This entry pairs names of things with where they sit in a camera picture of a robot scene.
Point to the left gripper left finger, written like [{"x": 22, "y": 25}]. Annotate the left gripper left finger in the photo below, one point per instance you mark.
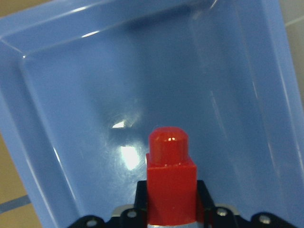
[{"x": 135, "y": 217}]

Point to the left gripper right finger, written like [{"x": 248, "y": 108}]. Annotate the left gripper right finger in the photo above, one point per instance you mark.
[{"x": 210, "y": 215}]

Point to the red block from tray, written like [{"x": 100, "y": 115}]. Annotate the red block from tray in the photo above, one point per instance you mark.
[{"x": 171, "y": 178}]

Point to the blue plastic tray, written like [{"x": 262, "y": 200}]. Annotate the blue plastic tray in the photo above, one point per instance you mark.
[{"x": 84, "y": 82}]

